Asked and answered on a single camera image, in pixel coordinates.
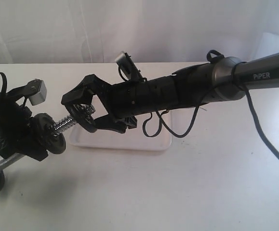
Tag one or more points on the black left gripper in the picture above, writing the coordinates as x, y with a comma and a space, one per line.
15, 133

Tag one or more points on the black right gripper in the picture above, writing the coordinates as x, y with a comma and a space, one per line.
124, 101

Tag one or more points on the chrome threaded dumbbell bar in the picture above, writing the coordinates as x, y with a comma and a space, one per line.
58, 127

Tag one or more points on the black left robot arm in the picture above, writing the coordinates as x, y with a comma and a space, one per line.
16, 131

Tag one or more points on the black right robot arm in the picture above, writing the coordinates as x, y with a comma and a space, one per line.
96, 104

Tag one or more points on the white plastic tray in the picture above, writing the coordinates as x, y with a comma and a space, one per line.
132, 139

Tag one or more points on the white curtain backdrop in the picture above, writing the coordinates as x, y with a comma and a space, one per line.
95, 31

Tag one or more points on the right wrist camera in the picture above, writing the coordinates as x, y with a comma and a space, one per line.
127, 69

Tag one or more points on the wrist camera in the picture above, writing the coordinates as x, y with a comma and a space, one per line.
127, 69
35, 91

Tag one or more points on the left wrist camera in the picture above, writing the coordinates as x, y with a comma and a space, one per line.
35, 91

